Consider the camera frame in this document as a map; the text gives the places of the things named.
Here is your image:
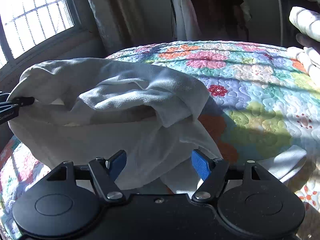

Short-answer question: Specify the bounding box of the white long sleeve shirt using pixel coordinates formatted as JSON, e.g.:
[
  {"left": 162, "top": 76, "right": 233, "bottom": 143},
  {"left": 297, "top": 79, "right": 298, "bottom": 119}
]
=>
[{"left": 6, "top": 57, "right": 308, "bottom": 193}]

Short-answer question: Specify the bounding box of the white folded clothes pile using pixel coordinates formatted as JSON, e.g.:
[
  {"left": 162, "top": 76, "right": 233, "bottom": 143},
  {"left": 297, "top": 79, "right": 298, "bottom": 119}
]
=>
[{"left": 287, "top": 47, "right": 320, "bottom": 86}]

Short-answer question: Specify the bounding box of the floral quilted bedspread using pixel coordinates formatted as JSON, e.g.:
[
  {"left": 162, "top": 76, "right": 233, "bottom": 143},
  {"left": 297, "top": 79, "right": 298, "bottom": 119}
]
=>
[{"left": 1, "top": 41, "right": 319, "bottom": 239}]

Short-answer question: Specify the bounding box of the white hanging garment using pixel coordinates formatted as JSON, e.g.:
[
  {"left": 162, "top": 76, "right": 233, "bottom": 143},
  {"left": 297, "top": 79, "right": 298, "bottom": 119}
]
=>
[{"left": 173, "top": 0, "right": 201, "bottom": 41}]

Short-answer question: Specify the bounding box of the beige curtain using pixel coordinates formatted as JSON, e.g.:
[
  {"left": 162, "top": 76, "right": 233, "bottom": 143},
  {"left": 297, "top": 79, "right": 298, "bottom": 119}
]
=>
[{"left": 88, "top": 0, "right": 146, "bottom": 53}]

